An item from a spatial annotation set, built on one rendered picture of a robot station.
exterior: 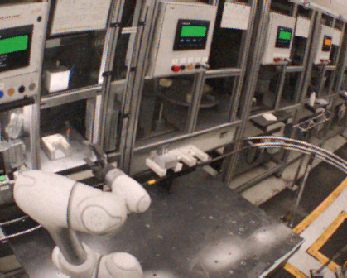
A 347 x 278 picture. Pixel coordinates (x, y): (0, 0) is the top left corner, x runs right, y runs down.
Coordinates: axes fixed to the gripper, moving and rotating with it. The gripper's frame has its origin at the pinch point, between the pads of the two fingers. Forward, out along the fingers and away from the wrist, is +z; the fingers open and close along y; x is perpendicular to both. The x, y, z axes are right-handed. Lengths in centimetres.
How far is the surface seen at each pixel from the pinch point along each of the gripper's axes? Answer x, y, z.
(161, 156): -52, -20, 7
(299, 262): -154, -113, -79
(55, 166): 6.7, -21.5, 25.5
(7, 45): 40, 53, 18
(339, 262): -185, -112, -113
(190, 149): -79, -24, 10
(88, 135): -25, -17, 41
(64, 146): -3.4, -16.1, 33.9
